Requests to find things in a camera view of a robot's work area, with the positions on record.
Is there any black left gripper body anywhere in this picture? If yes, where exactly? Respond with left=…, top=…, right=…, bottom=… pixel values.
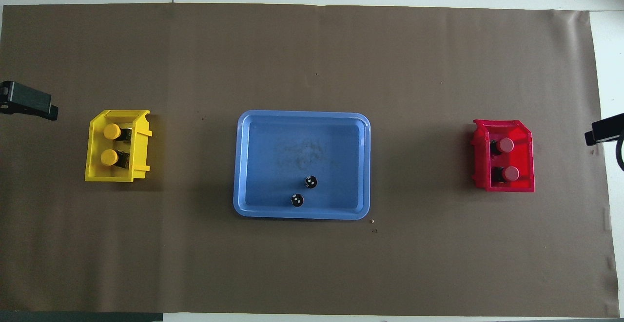
left=0, top=81, right=53, bottom=118

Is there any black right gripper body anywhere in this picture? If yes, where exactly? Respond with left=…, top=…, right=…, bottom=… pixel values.
left=597, top=114, right=624, bottom=144

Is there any yellow push button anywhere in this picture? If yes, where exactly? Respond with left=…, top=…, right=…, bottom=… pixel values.
left=103, top=123, right=133, bottom=142
left=100, top=149, right=131, bottom=170

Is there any red push button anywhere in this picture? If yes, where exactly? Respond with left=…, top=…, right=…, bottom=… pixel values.
left=490, top=137, right=516, bottom=156
left=491, top=166, right=521, bottom=184

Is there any blue plastic tray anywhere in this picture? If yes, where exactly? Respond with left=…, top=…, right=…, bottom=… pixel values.
left=233, top=110, right=371, bottom=221

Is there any yellow plastic bin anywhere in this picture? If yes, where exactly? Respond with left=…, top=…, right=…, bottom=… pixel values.
left=84, top=110, right=153, bottom=183

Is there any red plastic bin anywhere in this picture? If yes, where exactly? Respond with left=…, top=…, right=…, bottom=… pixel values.
left=470, top=119, right=536, bottom=193

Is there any brown paper table mat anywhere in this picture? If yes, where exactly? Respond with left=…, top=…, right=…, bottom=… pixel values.
left=0, top=3, right=620, bottom=316

